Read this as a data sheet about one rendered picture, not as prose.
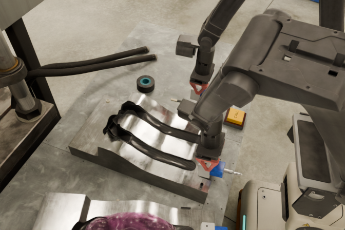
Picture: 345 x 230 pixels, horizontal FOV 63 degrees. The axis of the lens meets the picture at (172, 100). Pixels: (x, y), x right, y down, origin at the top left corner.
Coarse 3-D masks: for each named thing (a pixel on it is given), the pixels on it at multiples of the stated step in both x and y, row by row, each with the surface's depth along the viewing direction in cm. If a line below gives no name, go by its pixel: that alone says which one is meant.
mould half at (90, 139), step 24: (144, 96) 105; (96, 120) 106; (120, 120) 97; (168, 120) 104; (72, 144) 98; (96, 144) 99; (120, 144) 91; (168, 144) 98; (192, 144) 98; (120, 168) 96; (144, 168) 91; (168, 168) 91; (192, 192) 89
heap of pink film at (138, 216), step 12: (108, 216) 80; (120, 216) 78; (132, 216) 77; (144, 216) 78; (156, 216) 80; (96, 228) 77; (108, 228) 77; (120, 228) 77; (132, 228) 76; (144, 228) 76; (156, 228) 77; (168, 228) 79
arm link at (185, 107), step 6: (186, 102) 78; (192, 102) 77; (180, 108) 78; (186, 108) 77; (192, 108) 76; (180, 114) 80; (186, 114) 78; (186, 120) 80; (192, 120) 70; (198, 126) 69; (204, 126) 70
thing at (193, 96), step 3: (192, 87) 106; (198, 87) 106; (201, 87) 106; (192, 90) 106; (198, 90) 105; (204, 90) 107; (192, 93) 107; (195, 93) 106; (201, 93) 106; (192, 96) 108; (195, 96) 107; (198, 96) 107; (192, 99) 109; (195, 99) 109; (198, 99) 108
